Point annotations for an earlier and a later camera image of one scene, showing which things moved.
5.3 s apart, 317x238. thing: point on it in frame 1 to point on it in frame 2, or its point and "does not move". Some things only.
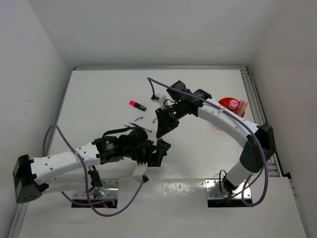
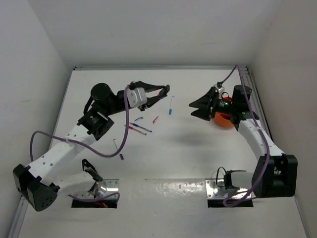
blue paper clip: (138, 118) does not move
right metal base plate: (216, 188) does not move
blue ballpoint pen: (138, 126) does not move
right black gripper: (164, 124) to (204, 103)
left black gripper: (154, 159) to (148, 88)
